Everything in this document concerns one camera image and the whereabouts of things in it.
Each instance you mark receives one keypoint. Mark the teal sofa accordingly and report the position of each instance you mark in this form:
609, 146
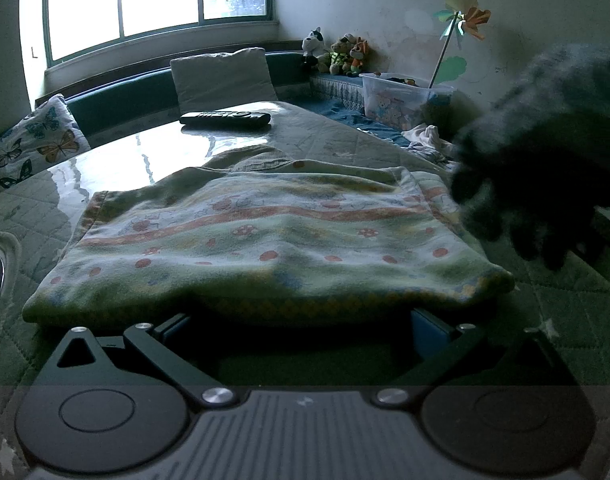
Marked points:
125, 100

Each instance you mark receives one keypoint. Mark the black and white plush cow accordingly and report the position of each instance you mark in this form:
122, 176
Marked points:
313, 47

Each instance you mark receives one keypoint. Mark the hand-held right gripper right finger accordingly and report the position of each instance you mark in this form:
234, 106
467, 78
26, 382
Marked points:
430, 332

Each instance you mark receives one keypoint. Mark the black remote control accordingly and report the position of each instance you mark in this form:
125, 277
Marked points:
225, 119

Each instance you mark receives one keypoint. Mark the paper pinwheel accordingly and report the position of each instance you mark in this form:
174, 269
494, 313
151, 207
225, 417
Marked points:
462, 20

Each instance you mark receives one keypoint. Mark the large window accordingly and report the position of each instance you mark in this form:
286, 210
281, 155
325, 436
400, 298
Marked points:
155, 0

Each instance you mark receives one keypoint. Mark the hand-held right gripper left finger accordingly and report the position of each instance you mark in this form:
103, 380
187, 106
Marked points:
172, 327

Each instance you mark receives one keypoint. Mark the white crumpled cloth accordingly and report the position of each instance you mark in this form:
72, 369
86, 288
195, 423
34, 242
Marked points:
427, 137

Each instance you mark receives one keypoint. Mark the brown plush bear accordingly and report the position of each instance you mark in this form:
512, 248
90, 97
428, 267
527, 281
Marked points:
339, 57

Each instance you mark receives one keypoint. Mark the person's left hand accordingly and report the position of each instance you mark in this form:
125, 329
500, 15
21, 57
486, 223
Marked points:
530, 210

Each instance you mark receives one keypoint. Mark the plain white pillow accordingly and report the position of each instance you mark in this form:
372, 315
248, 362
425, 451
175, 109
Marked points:
222, 75

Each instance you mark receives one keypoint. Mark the blue patterned seat cushion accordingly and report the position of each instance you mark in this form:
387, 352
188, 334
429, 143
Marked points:
345, 97

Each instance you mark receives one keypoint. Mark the butterfly print pillow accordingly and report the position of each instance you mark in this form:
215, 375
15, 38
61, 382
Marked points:
35, 145

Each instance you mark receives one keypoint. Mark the clear plastic storage box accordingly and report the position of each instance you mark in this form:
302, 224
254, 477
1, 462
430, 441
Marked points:
400, 102

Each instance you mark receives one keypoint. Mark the person's left forearm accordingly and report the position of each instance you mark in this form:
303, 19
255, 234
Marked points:
570, 110

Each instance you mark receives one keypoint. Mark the orange plush fox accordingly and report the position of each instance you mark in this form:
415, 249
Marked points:
359, 57

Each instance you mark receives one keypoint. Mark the patterned pastel cloth garment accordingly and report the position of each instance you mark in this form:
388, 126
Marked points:
285, 240

